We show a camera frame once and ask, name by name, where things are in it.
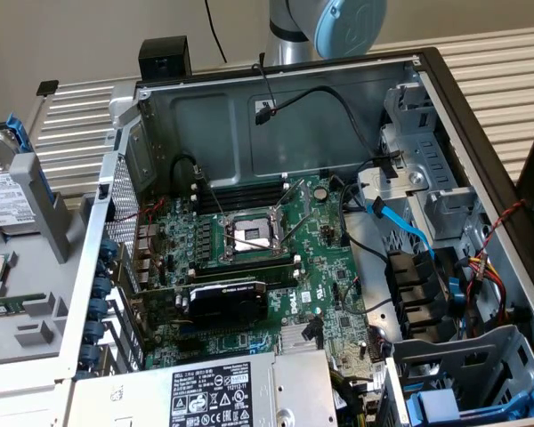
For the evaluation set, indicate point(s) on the thin metal locking lever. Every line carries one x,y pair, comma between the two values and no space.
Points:
211,193

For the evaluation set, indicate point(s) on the grey power supply unit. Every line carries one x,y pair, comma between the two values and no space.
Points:
293,382

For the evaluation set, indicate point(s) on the hard disk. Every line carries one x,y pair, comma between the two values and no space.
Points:
0,195

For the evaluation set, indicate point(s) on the green RAM stick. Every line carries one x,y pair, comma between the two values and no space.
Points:
9,304

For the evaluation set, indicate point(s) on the black RAM slot pair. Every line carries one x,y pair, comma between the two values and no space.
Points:
245,195
245,269

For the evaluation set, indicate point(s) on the blue slot latch row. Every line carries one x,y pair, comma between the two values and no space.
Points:
100,287

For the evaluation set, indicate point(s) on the open grey PC case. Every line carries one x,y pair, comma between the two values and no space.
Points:
293,133

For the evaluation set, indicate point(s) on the silver finned heat sink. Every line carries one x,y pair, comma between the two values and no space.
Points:
291,338

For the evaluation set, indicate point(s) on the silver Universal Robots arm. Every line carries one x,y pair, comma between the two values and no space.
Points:
289,49

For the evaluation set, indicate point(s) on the CPU socket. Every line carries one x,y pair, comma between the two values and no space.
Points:
249,233

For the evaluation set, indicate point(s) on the blue disk carrier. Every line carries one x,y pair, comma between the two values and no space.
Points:
436,402

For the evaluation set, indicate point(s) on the silver coin battery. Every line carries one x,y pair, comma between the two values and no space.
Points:
321,193

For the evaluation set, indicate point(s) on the green Dell motherboard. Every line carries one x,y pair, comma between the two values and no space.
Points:
320,267

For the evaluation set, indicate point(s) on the small black camera box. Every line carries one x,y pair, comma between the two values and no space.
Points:
164,51

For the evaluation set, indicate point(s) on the grey parts rack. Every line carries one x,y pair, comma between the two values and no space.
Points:
31,262

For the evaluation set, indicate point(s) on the grey metal drive cage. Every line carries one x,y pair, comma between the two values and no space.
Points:
427,151

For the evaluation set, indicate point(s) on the metal socket cover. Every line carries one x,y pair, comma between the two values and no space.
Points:
302,195

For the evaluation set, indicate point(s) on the black graphics card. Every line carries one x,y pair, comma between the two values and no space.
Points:
227,304

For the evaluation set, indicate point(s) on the blue drive caddy brackets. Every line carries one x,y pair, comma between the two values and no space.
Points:
463,351

